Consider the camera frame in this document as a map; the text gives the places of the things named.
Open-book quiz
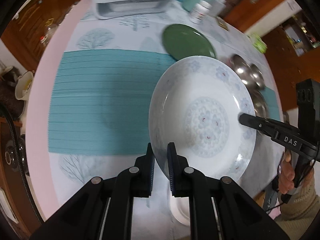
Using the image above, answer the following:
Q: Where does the green plate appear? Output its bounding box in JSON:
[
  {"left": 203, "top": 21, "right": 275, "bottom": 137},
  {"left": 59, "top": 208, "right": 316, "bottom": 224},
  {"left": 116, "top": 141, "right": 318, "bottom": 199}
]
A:
[{"left": 162, "top": 24, "right": 217, "bottom": 62}]

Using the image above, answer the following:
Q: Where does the glass jar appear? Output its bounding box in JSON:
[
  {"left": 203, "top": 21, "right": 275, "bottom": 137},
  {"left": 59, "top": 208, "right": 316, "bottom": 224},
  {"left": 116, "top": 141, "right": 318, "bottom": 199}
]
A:
[{"left": 40, "top": 24, "right": 59, "bottom": 47}]

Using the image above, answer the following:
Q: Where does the large steel bowl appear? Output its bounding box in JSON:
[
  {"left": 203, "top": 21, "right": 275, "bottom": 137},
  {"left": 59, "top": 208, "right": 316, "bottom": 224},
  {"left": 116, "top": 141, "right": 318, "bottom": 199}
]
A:
[{"left": 250, "top": 87, "right": 270, "bottom": 120}]

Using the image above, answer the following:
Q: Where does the person's right hand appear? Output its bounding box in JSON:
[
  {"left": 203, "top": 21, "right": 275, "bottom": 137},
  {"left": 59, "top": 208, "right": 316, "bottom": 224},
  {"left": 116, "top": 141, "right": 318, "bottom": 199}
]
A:
[{"left": 277, "top": 152, "right": 295, "bottom": 195}]

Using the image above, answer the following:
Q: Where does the white pill bottle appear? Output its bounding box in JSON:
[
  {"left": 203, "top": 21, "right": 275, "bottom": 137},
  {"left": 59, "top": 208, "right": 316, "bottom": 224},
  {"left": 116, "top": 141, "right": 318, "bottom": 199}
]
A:
[{"left": 190, "top": 0, "right": 212, "bottom": 25}]

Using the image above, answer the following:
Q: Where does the white plastic bottle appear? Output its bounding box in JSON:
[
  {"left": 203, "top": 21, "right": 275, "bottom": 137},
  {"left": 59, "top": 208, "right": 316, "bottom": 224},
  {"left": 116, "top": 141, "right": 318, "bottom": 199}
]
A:
[{"left": 211, "top": 0, "right": 228, "bottom": 17}]

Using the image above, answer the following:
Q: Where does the small steel bowl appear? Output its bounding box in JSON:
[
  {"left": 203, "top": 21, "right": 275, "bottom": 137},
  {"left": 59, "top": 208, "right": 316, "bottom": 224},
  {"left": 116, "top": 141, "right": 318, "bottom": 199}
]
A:
[
  {"left": 244, "top": 64, "right": 266, "bottom": 91},
  {"left": 229, "top": 54, "right": 251, "bottom": 80}
]

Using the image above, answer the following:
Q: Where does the plain white plate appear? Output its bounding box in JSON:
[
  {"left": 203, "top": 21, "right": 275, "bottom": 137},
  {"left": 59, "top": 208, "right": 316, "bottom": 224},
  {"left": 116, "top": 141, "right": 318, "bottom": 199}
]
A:
[{"left": 169, "top": 192, "right": 190, "bottom": 227}]

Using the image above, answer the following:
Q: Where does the cream enamel pot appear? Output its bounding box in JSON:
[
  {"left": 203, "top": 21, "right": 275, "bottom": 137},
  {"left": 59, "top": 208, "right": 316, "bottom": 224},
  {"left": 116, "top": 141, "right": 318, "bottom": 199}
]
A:
[{"left": 14, "top": 70, "right": 35, "bottom": 101}]

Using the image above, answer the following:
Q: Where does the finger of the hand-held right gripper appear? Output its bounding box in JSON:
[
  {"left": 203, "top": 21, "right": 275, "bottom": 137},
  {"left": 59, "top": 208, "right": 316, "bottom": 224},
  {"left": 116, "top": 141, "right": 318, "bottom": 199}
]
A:
[
  {"left": 239, "top": 113, "right": 278, "bottom": 137},
  {"left": 262, "top": 117, "right": 300, "bottom": 133}
]

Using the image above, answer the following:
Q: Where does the square patterned coaster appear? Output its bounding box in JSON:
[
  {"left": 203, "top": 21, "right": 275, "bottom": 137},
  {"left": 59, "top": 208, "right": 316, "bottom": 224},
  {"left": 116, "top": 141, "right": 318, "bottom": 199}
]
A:
[{"left": 216, "top": 16, "right": 229, "bottom": 32}]

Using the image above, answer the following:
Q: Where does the green tissue pack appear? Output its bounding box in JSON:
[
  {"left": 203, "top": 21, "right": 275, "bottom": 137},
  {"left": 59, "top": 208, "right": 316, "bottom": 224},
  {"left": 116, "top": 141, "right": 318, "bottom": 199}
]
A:
[{"left": 250, "top": 32, "right": 267, "bottom": 54}]

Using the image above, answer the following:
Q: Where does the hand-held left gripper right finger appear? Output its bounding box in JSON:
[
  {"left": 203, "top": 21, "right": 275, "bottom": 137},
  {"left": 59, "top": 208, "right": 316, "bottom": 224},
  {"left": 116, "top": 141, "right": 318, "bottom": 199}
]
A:
[{"left": 167, "top": 142, "right": 290, "bottom": 240}]

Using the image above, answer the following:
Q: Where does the clear plastic storage container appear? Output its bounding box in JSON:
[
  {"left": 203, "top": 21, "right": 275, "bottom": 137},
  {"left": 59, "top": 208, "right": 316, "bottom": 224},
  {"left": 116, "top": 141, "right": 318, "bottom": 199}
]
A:
[{"left": 89, "top": 0, "right": 182, "bottom": 20}]

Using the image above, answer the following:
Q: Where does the person's right forearm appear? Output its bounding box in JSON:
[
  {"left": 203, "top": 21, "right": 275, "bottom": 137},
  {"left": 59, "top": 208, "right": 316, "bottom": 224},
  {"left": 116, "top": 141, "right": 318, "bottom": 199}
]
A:
[{"left": 275, "top": 172, "right": 320, "bottom": 240}]

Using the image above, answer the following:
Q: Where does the white floral plate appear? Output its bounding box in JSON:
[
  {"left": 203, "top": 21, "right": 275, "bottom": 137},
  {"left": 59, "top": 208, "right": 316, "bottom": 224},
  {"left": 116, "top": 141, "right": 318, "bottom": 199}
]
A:
[{"left": 149, "top": 56, "right": 257, "bottom": 183}]

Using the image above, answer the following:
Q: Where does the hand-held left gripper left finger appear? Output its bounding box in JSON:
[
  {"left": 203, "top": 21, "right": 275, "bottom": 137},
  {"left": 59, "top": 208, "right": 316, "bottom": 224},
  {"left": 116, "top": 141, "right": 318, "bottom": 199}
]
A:
[{"left": 30, "top": 142, "right": 157, "bottom": 240}]

